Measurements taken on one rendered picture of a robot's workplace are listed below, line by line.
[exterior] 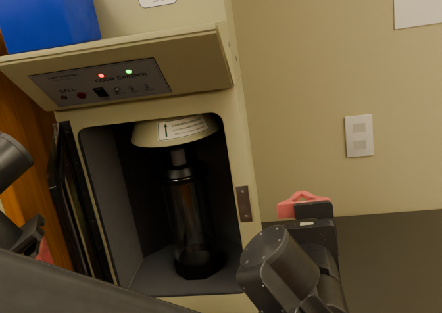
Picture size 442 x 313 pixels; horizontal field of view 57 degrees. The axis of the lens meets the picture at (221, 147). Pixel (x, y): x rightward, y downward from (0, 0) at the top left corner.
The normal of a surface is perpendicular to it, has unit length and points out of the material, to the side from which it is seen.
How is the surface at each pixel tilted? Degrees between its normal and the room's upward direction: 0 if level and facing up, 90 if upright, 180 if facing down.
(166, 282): 0
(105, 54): 135
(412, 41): 90
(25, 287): 62
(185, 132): 67
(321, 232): 91
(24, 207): 90
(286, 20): 90
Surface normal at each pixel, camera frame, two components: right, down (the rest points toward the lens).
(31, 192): 0.98, -0.11
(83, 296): 0.62, -0.36
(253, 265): -0.63, -0.75
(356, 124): -0.12, 0.33
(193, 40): 0.02, 0.90
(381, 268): -0.15, -0.94
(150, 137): -0.47, -0.07
